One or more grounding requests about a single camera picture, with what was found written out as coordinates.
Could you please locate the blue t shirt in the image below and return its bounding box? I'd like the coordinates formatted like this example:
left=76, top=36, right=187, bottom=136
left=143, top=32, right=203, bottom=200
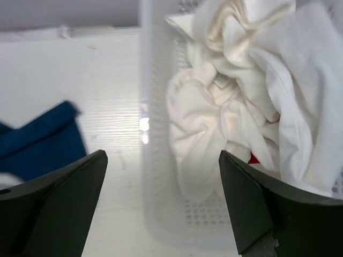
left=1, top=101, right=86, bottom=185

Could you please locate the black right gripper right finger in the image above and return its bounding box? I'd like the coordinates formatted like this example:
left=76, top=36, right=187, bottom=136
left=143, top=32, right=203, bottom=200
left=219, top=150, right=342, bottom=256

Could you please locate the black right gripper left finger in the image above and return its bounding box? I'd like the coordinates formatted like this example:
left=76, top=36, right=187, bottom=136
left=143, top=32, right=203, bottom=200
left=1, top=150, right=108, bottom=256

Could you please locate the cream cloth in basket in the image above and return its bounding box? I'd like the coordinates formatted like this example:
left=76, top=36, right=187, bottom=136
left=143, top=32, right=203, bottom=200
left=207, top=1, right=296, bottom=70

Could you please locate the white cloth in basket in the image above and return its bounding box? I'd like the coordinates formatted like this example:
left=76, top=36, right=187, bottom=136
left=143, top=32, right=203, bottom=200
left=166, top=1, right=342, bottom=202

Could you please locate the white plastic basket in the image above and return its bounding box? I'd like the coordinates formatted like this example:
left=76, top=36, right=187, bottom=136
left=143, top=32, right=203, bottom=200
left=140, top=1, right=237, bottom=256

